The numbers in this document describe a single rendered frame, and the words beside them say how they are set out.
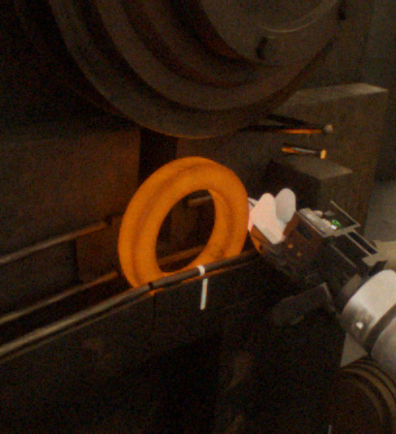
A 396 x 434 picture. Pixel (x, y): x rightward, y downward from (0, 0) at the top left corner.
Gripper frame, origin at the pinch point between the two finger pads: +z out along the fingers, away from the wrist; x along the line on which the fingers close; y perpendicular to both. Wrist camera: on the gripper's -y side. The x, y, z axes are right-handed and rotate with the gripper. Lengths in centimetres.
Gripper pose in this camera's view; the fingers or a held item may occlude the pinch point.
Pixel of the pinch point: (249, 209)
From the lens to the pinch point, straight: 102.5
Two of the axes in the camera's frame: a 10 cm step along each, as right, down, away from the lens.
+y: 2.9, -7.8, -5.5
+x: -7.4, 1.9, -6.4
